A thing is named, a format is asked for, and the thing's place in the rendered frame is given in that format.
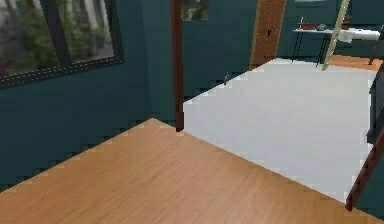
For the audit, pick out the black framed window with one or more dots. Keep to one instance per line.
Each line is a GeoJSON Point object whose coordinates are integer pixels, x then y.
{"type": "Point", "coordinates": [56, 36]}

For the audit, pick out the cream door frame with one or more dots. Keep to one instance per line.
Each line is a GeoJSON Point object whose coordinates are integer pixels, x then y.
{"type": "Point", "coordinates": [336, 33]}

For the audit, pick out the brown box on table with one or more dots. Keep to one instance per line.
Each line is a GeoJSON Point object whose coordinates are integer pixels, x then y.
{"type": "Point", "coordinates": [306, 26]}

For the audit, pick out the small grey door stopper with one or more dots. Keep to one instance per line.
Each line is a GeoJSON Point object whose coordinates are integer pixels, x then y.
{"type": "Point", "coordinates": [226, 78]}

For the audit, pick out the grey round object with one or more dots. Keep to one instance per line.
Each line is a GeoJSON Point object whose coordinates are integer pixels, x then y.
{"type": "Point", "coordinates": [321, 27]}

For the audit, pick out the white cloth roll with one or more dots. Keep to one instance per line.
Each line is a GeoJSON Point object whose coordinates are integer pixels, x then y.
{"type": "Point", "coordinates": [360, 34]}

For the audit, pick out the white table with black legs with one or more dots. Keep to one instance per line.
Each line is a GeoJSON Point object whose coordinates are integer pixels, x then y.
{"type": "Point", "coordinates": [311, 32]}

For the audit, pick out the small window with greenery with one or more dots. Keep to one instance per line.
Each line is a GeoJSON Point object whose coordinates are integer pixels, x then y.
{"type": "Point", "coordinates": [195, 9]}

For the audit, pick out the dark red door frame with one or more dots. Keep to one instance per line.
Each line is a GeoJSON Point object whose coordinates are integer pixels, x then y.
{"type": "Point", "coordinates": [177, 66]}

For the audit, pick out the dark grey cabinet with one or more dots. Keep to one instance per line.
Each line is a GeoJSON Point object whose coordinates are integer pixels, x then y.
{"type": "Point", "coordinates": [377, 106]}

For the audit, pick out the brown wooden room door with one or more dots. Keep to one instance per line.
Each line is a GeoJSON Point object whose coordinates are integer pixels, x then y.
{"type": "Point", "coordinates": [267, 31]}

